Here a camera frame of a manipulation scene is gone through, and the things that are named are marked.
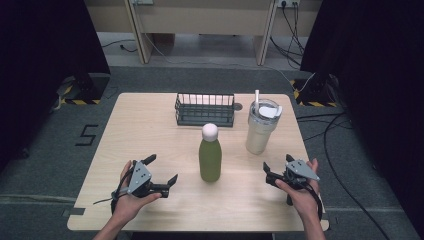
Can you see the green bottle with white cap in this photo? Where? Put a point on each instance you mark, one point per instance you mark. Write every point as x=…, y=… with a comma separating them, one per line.
x=210, y=160

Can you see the person's left hand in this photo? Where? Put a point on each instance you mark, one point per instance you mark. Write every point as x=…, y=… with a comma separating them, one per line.
x=130, y=205

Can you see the cream tumbler with straw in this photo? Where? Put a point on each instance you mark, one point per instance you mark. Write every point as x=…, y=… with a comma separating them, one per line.
x=258, y=136

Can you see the person's right hand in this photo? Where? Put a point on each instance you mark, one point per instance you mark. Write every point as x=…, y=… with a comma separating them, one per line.
x=301, y=200

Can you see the grey power strip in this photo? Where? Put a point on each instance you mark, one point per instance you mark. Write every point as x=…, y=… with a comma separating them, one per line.
x=142, y=1

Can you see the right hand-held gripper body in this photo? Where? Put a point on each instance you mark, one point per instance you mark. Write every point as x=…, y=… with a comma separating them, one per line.
x=301, y=169

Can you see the white wall power socket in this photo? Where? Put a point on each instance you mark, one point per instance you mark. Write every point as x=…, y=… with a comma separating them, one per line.
x=288, y=3

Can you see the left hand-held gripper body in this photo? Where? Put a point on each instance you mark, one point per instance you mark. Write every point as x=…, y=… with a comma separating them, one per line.
x=139, y=178

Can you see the round grey table grommet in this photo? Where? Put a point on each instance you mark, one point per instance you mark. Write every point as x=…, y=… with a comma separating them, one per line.
x=238, y=106

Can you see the black curtain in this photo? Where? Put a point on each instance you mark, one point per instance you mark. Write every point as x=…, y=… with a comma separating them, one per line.
x=383, y=83
x=40, y=66

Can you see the stand base with striped tape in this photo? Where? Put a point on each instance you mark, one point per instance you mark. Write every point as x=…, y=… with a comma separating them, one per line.
x=313, y=92
x=90, y=89

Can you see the beige wooden desk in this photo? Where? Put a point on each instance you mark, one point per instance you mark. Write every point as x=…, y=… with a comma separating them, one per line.
x=200, y=20

